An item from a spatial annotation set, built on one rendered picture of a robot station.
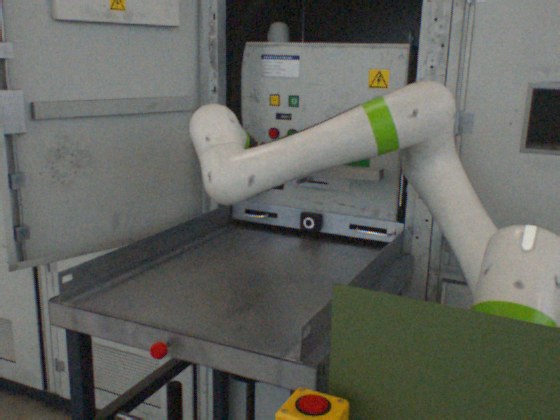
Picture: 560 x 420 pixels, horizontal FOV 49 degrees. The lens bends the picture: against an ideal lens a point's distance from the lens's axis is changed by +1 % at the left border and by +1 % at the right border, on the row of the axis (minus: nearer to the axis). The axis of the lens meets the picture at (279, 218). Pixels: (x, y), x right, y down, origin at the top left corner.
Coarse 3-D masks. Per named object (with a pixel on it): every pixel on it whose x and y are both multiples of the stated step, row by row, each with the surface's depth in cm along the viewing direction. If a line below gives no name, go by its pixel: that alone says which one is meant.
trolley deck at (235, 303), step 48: (240, 240) 175; (288, 240) 176; (144, 288) 139; (192, 288) 139; (240, 288) 140; (288, 288) 141; (384, 288) 141; (96, 336) 127; (144, 336) 121; (192, 336) 116; (240, 336) 117; (288, 336) 117; (288, 384) 109
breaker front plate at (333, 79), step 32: (256, 64) 177; (320, 64) 168; (352, 64) 164; (384, 64) 161; (256, 96) 179; (288, 96) 175; (320, 96) 170; (352, 96) 166; (256, 128) 181; (288, 128) 177; (384, 160) 167; (288, 192) 182; (320, 192) 177; (352, 192) 173; (384, 192) 169
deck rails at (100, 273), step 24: (216, 216) 183; (144, 240) 153; (168, 240) 162; (192, 240) 173; (96, 264) 138; (120, 264) 146; (144, 264) 153; (384, 264) 150; (72, 288) 132; (96, 288) 137; (312, 336) 111; (288, 360) 108
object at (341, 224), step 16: (256, 208) 186; (272, 208) 184; (288, 208) 181; (288, 224) 183; (336, 224) 176; (352, 224) 174; (368, 224) 172; (384, 224) 170; (400, 224) 167; (384, 240) 171
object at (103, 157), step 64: (0, 0) 136; (64, 0) 145; (128, 0) 157; (192, 0) 174; (0, 64) 141; (64, 64) 151; (128, 64) 164; (192, 64) 178; (0, 128) 141; (64, 128) 154; (128, 128) 167; (0, 192) 144; (64, 192) 158; (128, 192) 171; (192, 192) 187; (64, 256) 158
